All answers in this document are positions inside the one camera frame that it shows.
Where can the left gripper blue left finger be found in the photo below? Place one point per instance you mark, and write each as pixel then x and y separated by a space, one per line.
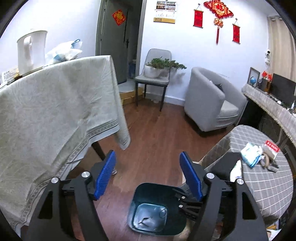
pixel 103 171

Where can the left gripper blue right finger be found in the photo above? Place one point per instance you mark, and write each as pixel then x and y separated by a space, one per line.
pixel 194 174

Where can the blue white plastic package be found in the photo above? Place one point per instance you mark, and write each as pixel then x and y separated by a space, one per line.
pixel 251 154

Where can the brown tape roll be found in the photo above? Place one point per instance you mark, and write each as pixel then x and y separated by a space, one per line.
pixel 265 161

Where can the red white torn envelope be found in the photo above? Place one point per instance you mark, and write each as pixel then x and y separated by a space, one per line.
pixel 271 149

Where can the dark teal trash bin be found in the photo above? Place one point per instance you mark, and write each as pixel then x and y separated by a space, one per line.
pixel 154 210

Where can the dark table leg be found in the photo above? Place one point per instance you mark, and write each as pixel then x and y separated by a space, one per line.
pixel 96 146

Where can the grey checked round tablecloth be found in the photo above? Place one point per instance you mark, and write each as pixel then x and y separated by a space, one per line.
pixel 271 191

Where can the black remote control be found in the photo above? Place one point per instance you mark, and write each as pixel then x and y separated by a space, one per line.
pixel 273 167

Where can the grey armchair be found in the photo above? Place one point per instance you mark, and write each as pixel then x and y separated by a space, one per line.
pixel 209 107

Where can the cardboard box on floor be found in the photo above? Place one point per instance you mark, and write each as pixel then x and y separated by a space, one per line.
pixel 129 97

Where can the beige patterned tablecloth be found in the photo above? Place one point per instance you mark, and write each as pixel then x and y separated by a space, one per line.
pixel 49 119

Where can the black handbag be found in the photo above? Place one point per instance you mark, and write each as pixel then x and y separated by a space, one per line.
pixel 220 87

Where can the potted green plant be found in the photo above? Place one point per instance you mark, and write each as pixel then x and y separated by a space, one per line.
pixel 155 67

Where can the blue globe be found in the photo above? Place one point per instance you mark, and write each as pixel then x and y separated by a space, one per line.
pixel 252 81

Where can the grey fringed desk cloth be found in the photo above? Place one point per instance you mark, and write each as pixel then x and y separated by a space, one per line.
pixel 281 115

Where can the black monitor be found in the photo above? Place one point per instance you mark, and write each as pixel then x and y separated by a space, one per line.
pixel 283 89

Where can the grey dining chair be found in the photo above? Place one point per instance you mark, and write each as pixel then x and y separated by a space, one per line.
pixel 161 81

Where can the white plastic bag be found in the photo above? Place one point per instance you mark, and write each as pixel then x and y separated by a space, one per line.
pixel 64 52

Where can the white electric kettle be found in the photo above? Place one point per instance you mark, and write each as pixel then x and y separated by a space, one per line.
pixel 31 52

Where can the right red scroll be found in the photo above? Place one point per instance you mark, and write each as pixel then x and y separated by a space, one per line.
pixel 236 33

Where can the red scroll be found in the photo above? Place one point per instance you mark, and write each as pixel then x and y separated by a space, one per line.
pixel 198 18
pixel 236 33

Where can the grey green door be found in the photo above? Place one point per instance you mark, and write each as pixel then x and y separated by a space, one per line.
pixel 120 42

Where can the left red scroll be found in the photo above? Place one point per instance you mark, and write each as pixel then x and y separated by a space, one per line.
pixel 198 18

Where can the beige curtain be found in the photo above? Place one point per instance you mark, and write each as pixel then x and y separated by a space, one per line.
pixel 282 46

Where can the red fu door sticker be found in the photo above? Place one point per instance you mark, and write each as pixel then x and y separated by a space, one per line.
pixel 119 17

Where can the red chinese knot decoration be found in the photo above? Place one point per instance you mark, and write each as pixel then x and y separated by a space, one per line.
pixel 221 11

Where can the picture frame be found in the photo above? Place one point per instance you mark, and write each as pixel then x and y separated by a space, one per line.
pixel 255 73

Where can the white security camera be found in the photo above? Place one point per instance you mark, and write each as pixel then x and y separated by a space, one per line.
pixel 267 56

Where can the wall calendar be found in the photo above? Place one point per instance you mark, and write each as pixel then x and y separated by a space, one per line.
pixel 165 12

